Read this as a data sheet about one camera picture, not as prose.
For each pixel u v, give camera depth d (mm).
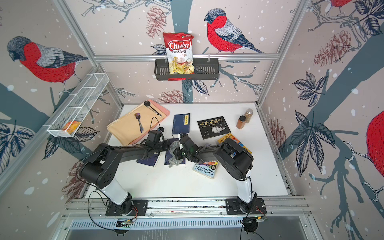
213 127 1041
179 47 816
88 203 757
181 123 1087
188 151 743
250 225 702
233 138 978
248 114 1027
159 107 1180
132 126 1072
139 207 730
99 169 468
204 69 951
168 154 923
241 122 1007
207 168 852
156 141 778
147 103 1206
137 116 1120
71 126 654
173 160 875
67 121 716
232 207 727
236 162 505
